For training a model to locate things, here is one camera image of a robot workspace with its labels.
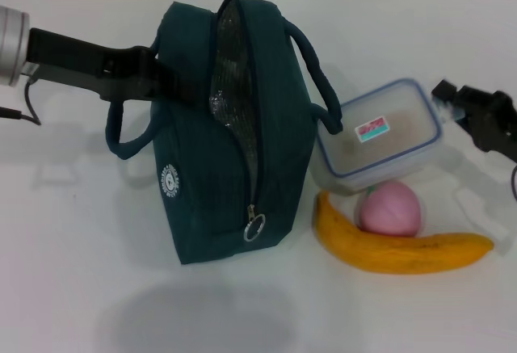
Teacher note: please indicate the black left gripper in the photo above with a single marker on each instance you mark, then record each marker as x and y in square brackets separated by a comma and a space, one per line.
[81, 62]

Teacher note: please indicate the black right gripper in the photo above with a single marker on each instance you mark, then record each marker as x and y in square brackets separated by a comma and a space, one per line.
[490, 123]

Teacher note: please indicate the dark blue insulated lunch bag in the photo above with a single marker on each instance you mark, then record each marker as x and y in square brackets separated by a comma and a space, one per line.
[194, 159]

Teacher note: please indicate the clear plastic lunch box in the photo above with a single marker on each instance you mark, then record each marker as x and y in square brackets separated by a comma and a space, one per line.
[383, 143]

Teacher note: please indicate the pink toy peach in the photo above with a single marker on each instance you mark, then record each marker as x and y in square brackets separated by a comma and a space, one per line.
[392, 211]

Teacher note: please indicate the yellow banana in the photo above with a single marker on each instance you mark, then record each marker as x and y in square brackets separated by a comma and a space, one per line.
[383, 254]

